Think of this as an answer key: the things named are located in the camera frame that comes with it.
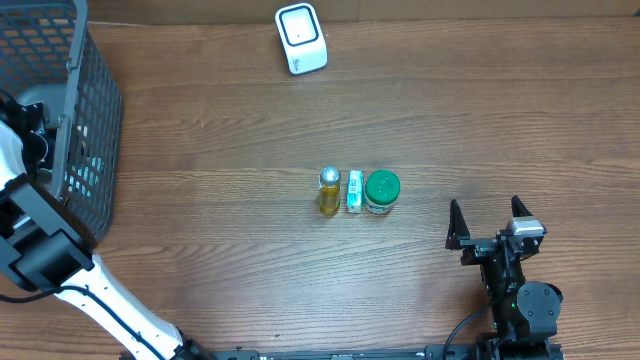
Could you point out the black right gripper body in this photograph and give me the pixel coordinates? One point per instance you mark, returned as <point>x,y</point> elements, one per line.
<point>491,247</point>

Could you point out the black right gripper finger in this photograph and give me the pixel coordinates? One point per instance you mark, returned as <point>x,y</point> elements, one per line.
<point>458,234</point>
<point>518,208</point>

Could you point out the white barcode scanner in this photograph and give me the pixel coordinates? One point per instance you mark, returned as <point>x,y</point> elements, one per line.
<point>302,38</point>

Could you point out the green lid jar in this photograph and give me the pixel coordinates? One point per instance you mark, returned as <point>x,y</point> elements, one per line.
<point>381,191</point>

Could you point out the silver capped amber bottle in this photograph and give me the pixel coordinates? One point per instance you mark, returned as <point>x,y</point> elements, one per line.
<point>329,181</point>

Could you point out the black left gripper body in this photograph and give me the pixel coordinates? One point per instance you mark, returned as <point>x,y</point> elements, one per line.
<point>41,149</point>

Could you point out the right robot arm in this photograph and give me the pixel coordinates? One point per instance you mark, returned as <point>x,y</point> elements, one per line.
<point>524,312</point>

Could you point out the grey plastic shopping basket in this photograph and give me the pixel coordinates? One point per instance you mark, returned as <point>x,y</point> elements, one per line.
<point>48,56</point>

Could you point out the teal Kleenex tissue pack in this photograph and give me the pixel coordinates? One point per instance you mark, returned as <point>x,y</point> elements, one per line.
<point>354,195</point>

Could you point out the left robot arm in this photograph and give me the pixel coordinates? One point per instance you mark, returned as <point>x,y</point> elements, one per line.
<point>46,250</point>

